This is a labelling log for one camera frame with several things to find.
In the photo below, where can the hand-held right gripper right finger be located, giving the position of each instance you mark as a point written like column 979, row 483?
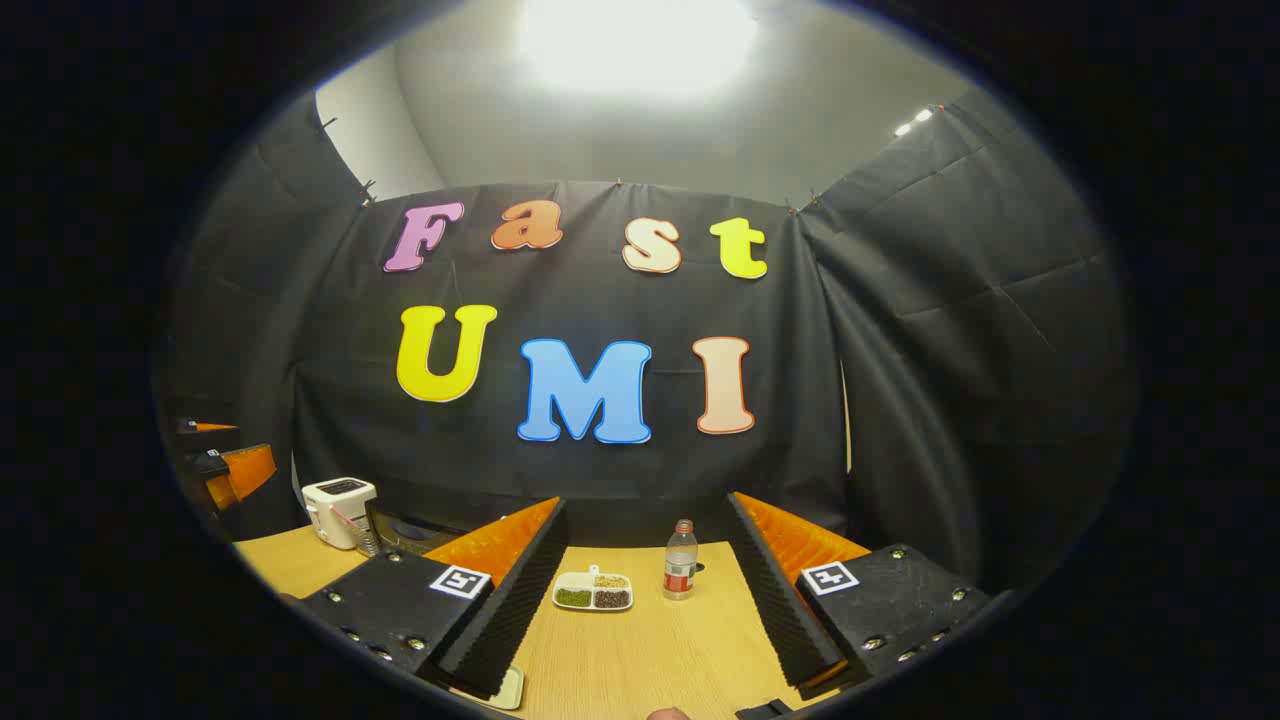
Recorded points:
column 775, row 600

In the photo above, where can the cream cherry print plate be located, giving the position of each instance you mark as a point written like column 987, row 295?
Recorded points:
column 505, row 690

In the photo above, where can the black electric oven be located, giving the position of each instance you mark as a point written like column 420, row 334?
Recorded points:
column 400, row 530

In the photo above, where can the pile of dark red beans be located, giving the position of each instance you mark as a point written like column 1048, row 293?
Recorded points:
column 612, row 599

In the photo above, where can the clear plastic water bottle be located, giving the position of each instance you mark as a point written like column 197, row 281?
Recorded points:
column 680, row 570

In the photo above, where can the pile of yellow soybeans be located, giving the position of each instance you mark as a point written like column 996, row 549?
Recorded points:
column 611, row 581

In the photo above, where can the white toaster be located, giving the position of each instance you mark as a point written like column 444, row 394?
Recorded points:
column 335, row 510

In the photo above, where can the red striped straw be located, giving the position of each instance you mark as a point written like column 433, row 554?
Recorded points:
column 345, row 520

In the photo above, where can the pile of green mung beans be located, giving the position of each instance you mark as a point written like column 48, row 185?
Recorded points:
column 574, row 598

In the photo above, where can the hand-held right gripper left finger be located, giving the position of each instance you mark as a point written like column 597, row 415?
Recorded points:
column 520, row 610

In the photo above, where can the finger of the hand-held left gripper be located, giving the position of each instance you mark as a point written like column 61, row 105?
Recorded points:
column 215, row 427
column 245, row 470

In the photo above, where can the white divided plate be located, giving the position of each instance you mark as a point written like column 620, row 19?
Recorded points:
column 573, row 579

